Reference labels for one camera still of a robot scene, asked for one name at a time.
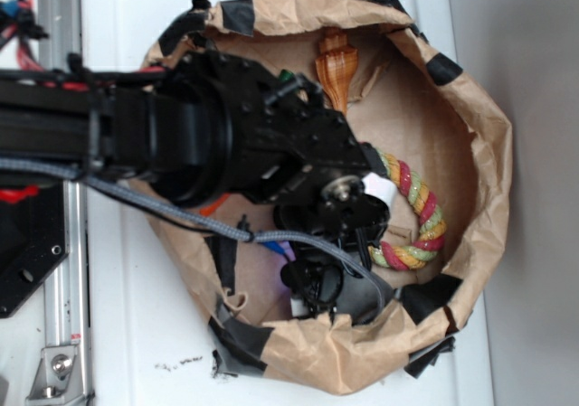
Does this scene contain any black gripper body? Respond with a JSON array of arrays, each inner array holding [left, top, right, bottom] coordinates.
[[240, 74, 390, 316]]

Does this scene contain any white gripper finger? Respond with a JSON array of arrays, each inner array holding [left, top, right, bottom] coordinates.
[[289, 294, 316, 319], [362, 173, 396, 209]]

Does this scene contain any gray plush animal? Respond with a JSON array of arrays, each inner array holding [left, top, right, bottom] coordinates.
[[336, 273, 394, 326]]

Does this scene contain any brown ridged seashell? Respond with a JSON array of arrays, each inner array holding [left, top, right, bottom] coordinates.
[[315, 27, 359, 116]]

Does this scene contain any brown paper bag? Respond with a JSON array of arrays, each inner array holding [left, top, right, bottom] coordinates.
[[145, 0, 512, 395]]

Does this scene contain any black mounting plate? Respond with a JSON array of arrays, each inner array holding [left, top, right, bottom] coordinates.
[[1, 184, 67, 319]]

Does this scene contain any multicolour twisted rope toy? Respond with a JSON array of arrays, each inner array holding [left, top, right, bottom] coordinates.
[[368, 150, 447, 271]]

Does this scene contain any aluminium frame rail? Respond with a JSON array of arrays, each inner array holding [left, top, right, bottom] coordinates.
[[25, 0, 94, 405]]

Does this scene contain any gray braided cable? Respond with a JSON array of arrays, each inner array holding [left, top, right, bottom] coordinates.
[[0, 156, 386, 321]]

